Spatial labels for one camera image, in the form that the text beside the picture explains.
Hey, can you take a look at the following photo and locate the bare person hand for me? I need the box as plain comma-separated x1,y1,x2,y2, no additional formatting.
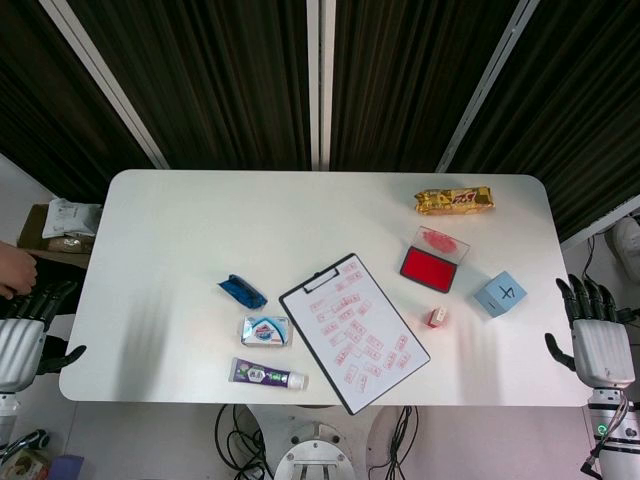
0,242,39,301

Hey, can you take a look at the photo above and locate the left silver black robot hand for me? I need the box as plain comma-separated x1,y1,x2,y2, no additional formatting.
0,279,87,394

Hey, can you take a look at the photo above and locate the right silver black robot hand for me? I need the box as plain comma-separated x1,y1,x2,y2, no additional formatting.
543,273,636,390

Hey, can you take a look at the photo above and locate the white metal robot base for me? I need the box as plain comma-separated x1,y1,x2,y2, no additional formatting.
234,403,401,480

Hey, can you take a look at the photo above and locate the brown cardboard box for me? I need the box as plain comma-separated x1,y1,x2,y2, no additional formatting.
16,202,104,272

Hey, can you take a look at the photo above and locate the brown packet in box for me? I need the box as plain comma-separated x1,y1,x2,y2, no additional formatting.
47,236,95,253

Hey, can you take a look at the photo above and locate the light blue numbered cube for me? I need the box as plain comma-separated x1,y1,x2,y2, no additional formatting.
473,270,530,319

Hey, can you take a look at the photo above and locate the printed snack packet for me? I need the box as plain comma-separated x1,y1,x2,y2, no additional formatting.
3,446,52,480

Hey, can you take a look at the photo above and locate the purple box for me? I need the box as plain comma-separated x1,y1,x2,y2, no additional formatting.
49,454,85,480

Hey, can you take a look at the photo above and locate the red ink pad clear lid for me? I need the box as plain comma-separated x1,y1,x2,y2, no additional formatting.
398,225,472,294

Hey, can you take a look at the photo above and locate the gold biscuit packet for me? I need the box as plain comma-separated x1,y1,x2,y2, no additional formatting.
413,185,497,217

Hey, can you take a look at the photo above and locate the blue crumpled snack packet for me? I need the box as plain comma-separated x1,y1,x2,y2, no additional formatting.
216,273,268,309

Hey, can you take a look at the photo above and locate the purple toothpaste tube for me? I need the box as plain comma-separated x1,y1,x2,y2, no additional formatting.
229,356,310,393

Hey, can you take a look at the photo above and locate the white blue soap box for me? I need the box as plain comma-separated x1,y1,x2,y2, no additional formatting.
238,313,296,348

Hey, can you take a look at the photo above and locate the dark pleated curtain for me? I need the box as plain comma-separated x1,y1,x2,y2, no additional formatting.
0,0,640,244

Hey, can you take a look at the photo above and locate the black clipboard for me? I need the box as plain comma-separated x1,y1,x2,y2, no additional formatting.
278,253,432,416

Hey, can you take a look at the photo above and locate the black floor cable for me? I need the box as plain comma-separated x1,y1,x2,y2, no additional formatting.
581,233,610,282

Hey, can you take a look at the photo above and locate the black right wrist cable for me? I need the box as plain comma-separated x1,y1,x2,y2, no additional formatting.
581,397,632,475

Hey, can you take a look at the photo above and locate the white frame post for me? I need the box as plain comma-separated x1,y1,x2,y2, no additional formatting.
305,0,336,172
435,0,542,174
38,0,170,170
559,196,640,251

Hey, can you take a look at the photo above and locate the black cable bundle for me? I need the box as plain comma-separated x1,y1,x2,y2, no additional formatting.
214,403,275,480
367,405,422,480

